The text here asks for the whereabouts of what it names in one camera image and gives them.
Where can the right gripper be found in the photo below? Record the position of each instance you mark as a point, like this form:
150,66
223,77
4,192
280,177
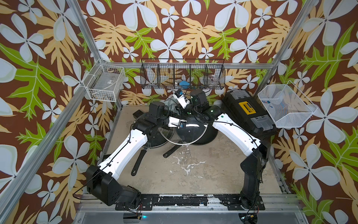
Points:
182,112

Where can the glass pot lid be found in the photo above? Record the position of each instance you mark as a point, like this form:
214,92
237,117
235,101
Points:
185,136
158,139

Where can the grey-green cloth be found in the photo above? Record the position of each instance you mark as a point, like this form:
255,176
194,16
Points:
172,105

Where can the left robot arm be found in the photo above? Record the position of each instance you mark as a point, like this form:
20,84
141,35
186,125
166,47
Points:
158,122

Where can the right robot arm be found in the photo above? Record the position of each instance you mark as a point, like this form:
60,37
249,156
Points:
253,148

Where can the right black frying pan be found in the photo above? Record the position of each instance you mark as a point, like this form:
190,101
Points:
207,138

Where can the black frying pan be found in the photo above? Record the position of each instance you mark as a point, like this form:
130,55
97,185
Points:
138,162
207,138

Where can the left black frying pan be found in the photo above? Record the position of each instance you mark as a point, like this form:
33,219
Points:
138,162

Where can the blue object in basket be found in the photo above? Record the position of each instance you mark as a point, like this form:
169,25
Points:
184,85

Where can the black toolbox yellow latch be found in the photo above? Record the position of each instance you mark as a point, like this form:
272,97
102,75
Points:
245,111

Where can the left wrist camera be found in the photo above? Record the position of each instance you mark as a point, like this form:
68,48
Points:
173,122

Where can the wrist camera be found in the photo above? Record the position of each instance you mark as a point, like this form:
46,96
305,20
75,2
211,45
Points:
181,98
173,122

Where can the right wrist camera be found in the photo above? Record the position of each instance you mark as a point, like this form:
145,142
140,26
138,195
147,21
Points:
181,98

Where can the black wire basket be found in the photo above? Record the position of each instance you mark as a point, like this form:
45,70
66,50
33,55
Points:
168,73

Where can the white wire basket left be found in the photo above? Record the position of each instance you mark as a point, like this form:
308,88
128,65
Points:
105,81

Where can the white wire basket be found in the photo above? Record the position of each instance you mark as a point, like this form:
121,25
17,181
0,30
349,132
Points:
287,105
105,81

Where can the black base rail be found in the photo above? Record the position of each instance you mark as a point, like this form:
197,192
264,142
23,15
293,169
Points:
231,202

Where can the white wire basket right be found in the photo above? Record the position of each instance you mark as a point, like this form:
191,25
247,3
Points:
287,105

